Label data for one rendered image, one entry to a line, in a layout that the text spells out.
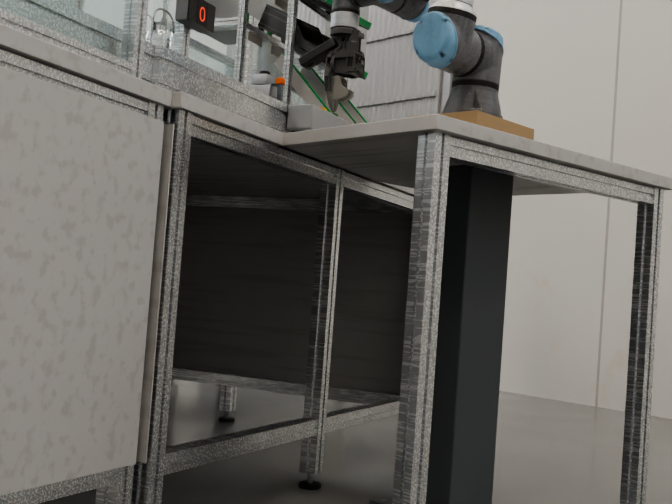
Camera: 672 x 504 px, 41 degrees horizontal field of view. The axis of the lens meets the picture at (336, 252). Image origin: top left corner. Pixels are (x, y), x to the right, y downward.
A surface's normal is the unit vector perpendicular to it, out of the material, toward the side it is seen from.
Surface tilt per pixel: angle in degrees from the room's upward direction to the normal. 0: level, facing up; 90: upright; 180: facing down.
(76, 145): 90
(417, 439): 90
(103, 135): 90
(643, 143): 90
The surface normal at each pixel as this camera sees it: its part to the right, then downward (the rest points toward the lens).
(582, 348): -0.74, -0.08
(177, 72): 0.91, 0.05
